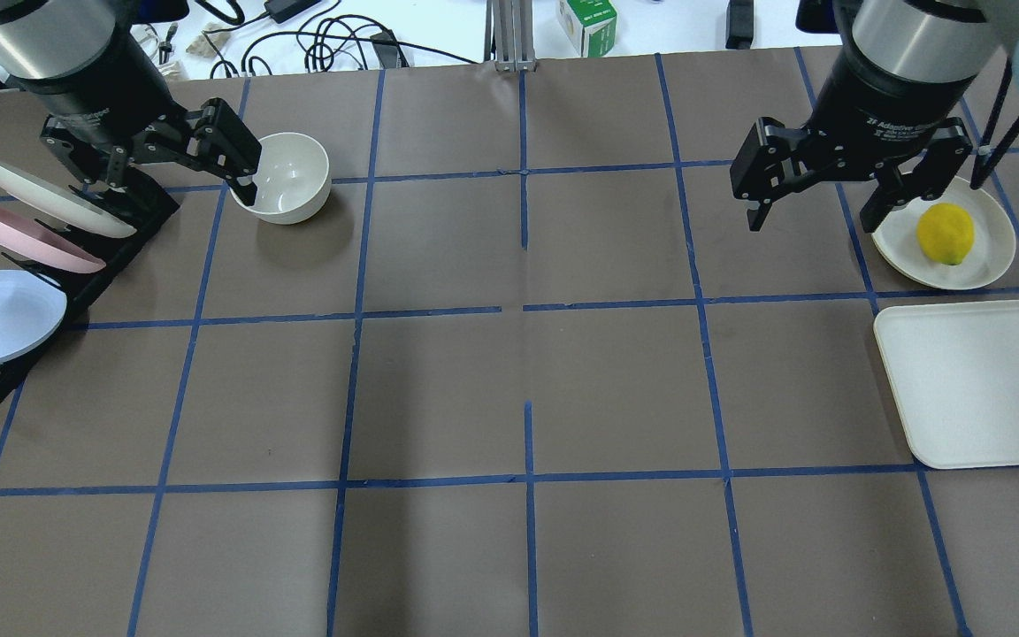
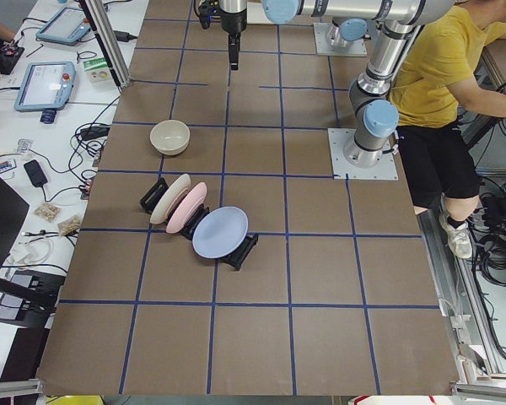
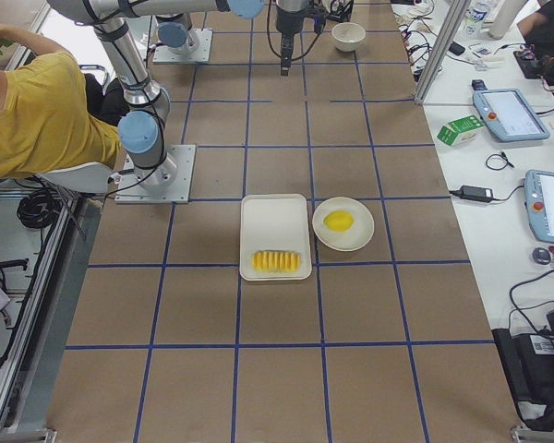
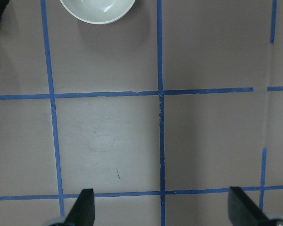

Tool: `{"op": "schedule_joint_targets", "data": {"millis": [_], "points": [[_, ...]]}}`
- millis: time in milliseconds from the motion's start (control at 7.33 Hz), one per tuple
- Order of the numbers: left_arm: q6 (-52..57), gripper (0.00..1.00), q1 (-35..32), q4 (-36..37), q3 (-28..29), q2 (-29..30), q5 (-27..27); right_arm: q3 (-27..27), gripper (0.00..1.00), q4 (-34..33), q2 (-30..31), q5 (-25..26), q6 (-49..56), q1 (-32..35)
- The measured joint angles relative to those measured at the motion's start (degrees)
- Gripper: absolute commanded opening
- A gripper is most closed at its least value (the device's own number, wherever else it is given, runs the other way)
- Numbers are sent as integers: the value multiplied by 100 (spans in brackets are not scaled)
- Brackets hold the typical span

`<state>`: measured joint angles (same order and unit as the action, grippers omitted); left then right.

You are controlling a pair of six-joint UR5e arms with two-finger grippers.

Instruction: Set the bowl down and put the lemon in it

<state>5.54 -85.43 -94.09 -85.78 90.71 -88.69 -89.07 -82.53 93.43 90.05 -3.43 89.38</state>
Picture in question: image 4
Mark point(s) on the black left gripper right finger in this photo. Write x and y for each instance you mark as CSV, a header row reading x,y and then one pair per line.
x,y
242,211

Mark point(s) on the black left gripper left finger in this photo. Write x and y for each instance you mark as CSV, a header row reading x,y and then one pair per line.
x,y
83,211

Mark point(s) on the white bowl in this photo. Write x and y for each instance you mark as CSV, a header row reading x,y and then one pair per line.
x,y
98,11

